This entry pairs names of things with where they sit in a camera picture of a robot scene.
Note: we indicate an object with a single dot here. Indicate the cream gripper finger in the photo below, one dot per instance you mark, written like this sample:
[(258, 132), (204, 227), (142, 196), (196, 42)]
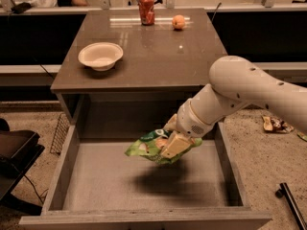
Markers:
[(171, 125), (176, 144)]

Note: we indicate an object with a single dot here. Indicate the green rice chip bag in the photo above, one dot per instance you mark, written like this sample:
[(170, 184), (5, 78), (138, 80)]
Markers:
[(150, 146)]

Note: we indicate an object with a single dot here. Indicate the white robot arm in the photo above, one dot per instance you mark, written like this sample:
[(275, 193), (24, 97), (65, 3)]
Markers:
[(234, 83)]

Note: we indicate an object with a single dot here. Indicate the grey drawer cabinet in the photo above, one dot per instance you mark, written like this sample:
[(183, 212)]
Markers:
[(160, 69)]

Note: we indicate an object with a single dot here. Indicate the open grey top drawer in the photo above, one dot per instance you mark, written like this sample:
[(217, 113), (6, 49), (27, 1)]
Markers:
[(96, 186)]

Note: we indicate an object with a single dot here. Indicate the crumpled yellow snack wrapper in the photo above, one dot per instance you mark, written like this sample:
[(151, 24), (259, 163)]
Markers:
[(276, 125)]

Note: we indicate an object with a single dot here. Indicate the white paper bowl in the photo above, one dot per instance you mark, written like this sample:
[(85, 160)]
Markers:
[(100, 56)]

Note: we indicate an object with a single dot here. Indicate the orange fruit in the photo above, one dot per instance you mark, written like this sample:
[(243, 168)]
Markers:
[(178, 22)]

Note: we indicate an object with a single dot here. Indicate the black bar on floor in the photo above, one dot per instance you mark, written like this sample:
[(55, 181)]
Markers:
[(284, 191)]

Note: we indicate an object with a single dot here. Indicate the green packet on floor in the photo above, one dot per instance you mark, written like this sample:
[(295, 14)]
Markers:
[(302, 136)]

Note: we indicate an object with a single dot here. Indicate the orange soda can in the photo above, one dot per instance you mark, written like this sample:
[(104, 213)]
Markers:
[(146, 11)]

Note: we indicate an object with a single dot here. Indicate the wire mesh basket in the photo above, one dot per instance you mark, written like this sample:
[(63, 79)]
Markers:
[(59, 135)]

